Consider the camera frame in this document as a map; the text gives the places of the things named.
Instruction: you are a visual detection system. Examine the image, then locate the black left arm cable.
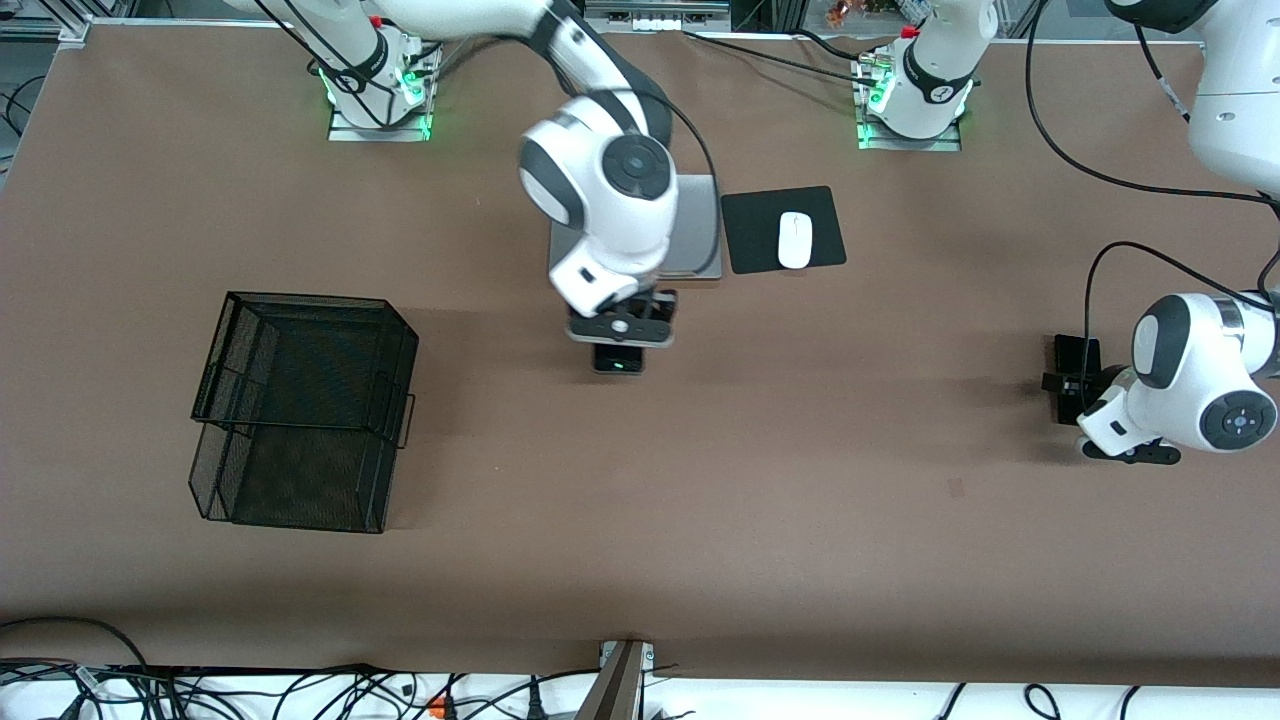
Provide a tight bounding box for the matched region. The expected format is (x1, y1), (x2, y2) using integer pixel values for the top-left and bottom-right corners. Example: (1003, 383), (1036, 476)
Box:
(1025, 0), (1280, 401)

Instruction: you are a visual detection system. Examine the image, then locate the white computer mouse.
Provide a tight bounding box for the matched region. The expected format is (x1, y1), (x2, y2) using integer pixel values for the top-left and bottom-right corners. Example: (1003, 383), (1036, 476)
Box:
(778, 211), (814, 270)

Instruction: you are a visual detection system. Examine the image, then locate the long black table cable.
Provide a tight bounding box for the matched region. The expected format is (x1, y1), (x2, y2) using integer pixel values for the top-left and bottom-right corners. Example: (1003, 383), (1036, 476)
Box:
(683, 30), (883, 87)

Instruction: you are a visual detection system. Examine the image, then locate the black mouse pad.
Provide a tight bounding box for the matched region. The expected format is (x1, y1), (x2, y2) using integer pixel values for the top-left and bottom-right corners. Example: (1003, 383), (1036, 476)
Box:
(720, 185), (848, 276)

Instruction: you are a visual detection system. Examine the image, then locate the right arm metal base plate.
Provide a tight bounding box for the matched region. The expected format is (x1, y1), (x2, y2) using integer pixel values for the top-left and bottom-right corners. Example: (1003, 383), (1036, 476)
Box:
(328, 40), (441, 143)

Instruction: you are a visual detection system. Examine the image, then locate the long black smartphone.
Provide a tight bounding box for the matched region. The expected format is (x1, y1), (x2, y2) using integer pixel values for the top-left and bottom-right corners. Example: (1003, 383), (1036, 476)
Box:
(1053, 334), (1103, 427)

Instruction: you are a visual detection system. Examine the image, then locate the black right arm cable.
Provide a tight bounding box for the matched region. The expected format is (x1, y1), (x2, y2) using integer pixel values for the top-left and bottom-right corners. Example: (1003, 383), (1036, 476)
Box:
(255, 0), (721, 211)

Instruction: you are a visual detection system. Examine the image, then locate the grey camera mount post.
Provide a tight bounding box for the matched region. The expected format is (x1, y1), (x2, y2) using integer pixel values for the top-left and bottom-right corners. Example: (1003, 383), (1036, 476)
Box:
(575, 640), (656, 720)

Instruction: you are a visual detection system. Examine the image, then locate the black wire mesh tray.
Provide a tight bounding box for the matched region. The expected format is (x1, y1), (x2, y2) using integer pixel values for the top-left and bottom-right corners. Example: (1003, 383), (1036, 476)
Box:
(189, 291), (419, 535)

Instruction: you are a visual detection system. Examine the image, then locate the silver closed laptop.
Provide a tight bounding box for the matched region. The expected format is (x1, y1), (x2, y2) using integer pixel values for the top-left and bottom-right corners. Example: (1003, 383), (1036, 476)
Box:
(548, 175), (723, 281)

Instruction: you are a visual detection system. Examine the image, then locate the short black table cable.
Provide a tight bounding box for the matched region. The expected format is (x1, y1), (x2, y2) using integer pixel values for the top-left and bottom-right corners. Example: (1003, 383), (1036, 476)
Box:
(795, 28), (867, 63)

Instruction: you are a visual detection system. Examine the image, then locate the thick dark curved cable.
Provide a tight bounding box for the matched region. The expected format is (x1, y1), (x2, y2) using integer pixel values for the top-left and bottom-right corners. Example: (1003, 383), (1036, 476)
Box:
(0, 616), (151, 673)

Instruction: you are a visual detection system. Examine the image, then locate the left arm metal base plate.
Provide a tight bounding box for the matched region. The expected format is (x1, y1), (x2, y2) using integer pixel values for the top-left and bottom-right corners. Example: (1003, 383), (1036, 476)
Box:
(855, 50), (963, 153)

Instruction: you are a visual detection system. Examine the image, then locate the small black flip phone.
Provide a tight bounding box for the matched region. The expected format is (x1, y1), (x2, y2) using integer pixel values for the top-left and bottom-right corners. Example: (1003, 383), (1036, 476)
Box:
(592, 343), (647, 377)

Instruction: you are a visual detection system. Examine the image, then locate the black looped floor cable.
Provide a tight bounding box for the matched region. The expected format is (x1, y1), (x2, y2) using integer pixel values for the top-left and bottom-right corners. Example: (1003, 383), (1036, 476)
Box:
(272, 672), (421, 720)

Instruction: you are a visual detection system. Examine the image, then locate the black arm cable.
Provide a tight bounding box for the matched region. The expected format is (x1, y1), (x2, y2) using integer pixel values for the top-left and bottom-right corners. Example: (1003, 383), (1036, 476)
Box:
(1025, 0), (1280, 401)
(255, 0), (721, 211)

